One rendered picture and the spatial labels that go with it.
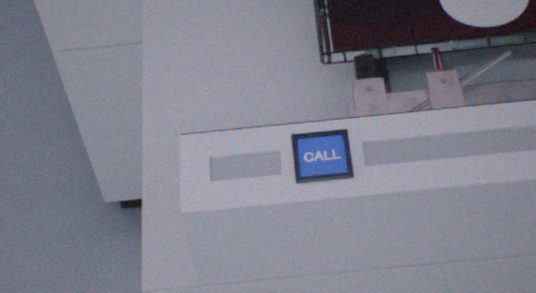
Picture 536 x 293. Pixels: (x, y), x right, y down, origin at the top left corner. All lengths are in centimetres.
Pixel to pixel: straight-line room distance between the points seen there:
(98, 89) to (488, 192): 96
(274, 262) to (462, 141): 23
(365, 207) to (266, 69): 32
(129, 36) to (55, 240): 59
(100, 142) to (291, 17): 70
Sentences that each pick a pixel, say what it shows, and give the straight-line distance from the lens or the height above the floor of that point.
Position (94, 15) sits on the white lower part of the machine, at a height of 59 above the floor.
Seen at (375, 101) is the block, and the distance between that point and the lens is 118.
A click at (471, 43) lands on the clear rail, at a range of 125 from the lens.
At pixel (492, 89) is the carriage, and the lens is 124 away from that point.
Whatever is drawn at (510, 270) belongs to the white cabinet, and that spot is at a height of 79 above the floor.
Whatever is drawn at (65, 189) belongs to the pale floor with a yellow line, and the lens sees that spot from 230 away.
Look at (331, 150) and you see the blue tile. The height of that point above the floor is 96.
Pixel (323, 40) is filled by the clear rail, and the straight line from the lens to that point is 125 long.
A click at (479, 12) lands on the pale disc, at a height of 90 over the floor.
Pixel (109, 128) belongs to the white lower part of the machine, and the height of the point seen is 31.
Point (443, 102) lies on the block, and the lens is 118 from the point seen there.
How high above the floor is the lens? 183
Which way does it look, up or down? 53 degrees down
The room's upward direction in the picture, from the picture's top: 7 degrees counter-clockwise
